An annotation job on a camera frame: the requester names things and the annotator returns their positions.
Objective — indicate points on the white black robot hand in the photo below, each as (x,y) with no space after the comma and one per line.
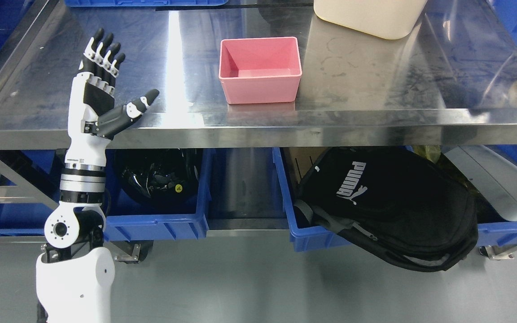
(93,117)

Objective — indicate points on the pink plastic storage box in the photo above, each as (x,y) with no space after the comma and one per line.
(260,70)

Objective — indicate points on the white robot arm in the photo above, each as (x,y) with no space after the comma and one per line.
(75,271)

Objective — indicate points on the cream plastic container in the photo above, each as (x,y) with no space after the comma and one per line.
(386,19)

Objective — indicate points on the blue bin far left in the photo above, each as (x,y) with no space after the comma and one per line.
(29,219)

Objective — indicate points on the black helmet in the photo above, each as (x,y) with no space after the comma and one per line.
(159,177)

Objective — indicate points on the blue bin with helmet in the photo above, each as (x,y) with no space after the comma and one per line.
(128,220)

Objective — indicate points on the stainless steel table cart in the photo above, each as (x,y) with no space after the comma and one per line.
(450,82)

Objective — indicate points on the blue bin with backpack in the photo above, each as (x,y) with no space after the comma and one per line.
(304,236)

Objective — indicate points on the black Puma backpack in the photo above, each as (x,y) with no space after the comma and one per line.
(392,203)

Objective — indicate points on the grey plastic case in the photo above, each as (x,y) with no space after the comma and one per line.
(492,175)

